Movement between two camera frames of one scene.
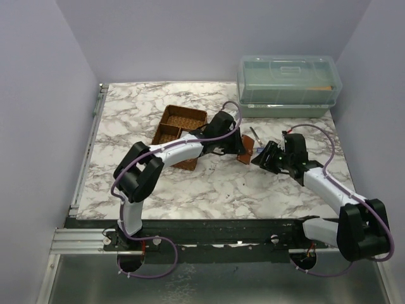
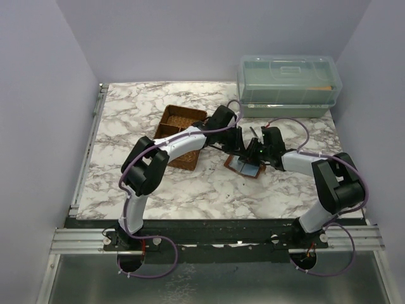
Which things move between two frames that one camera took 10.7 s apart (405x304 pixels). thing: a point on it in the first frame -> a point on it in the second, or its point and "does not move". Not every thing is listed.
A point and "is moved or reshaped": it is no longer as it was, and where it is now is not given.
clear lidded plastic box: (287, 86) does not move
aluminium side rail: (97, 116) does not move
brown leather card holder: (248, 143) is moved or reshaped
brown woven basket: (178, 121) does not move
